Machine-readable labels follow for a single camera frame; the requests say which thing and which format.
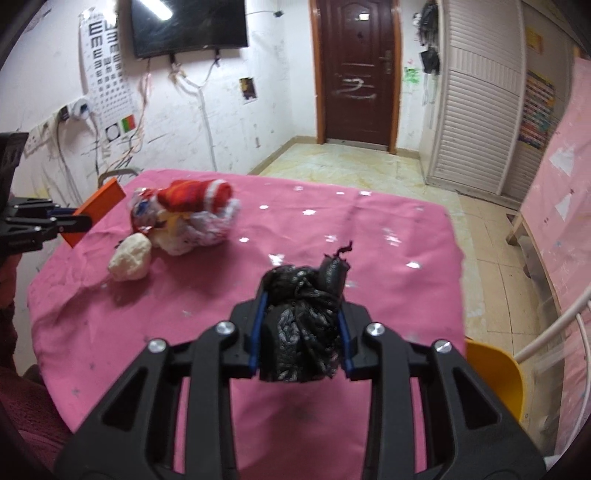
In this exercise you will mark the small dark wall picture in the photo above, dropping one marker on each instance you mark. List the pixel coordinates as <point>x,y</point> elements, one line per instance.
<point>248,89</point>

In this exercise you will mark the yellow wardrobe sticker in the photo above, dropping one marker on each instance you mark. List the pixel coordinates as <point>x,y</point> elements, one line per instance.
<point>534,40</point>

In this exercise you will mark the white wall power strip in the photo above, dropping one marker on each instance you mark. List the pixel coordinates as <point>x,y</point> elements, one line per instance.
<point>46,132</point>

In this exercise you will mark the pink curtain sheet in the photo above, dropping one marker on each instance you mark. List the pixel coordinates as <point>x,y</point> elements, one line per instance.
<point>557,207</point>

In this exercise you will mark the dark brown door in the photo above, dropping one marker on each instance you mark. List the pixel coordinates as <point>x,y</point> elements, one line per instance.
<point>357,47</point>

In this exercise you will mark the yellow plastic bin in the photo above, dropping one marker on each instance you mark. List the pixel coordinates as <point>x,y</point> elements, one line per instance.
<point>501,373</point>

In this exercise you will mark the white louvered wardrobe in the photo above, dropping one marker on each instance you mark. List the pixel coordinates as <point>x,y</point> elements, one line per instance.
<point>470,141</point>

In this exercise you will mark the red white snack wrapper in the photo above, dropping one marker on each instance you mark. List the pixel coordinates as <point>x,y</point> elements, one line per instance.
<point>185,215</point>

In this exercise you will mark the eye chart poster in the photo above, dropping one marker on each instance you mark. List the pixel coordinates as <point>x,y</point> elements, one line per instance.
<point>106,81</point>

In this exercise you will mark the colourful wall chart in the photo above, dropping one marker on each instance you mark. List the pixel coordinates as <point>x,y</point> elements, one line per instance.
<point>538,108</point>

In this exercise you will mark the white metal chair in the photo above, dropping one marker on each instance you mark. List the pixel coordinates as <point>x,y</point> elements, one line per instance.
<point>556,365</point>

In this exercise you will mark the red orange box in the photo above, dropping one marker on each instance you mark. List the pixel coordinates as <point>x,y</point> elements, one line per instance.
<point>102,201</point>

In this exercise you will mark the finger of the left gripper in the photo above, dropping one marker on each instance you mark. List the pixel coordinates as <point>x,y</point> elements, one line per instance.
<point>69,221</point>

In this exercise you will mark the black wall television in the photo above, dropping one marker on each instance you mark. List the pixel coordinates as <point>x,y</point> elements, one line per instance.
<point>170,27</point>

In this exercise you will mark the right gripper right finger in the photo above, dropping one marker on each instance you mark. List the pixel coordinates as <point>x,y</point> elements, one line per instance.
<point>431,415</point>

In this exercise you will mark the white paper ball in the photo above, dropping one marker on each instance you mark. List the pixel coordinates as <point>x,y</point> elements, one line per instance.
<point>131,259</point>

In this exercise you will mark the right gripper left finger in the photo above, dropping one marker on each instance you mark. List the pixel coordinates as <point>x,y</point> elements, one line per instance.
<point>168,416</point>

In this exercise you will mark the black hanging bags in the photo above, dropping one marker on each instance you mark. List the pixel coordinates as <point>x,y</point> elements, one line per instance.
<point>427,23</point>

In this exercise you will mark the grey metal chair frame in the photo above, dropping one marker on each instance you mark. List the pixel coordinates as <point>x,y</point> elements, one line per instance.
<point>115,173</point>

